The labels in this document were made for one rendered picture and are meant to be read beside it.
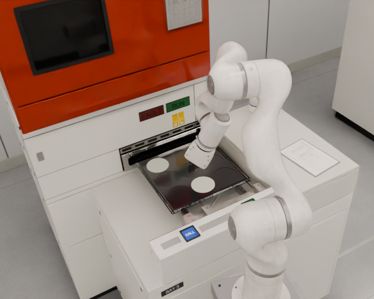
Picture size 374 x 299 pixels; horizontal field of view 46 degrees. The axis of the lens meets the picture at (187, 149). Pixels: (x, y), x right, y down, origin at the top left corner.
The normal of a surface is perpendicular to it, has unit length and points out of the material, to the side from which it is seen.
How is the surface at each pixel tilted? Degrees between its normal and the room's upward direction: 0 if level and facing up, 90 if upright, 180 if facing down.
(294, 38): 90
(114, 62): 90
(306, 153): 0
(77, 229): 90
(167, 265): 90
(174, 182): 0
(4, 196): 0
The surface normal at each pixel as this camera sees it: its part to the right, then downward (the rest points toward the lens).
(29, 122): 0.47, 0.52
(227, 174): -0.06, -0.79
